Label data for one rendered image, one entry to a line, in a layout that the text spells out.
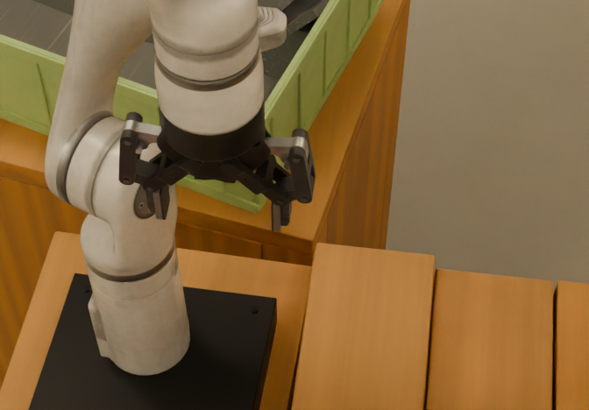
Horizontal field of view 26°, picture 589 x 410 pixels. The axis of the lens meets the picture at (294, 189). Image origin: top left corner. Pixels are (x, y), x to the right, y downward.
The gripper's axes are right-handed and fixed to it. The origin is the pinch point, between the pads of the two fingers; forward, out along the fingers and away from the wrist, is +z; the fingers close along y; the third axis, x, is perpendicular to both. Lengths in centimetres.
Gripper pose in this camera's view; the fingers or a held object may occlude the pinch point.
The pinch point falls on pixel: (220, 212)
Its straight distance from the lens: 101.2
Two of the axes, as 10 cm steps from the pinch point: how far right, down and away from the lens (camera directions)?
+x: 1.3, -7.9, 6.0
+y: 9.9, 1.0, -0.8
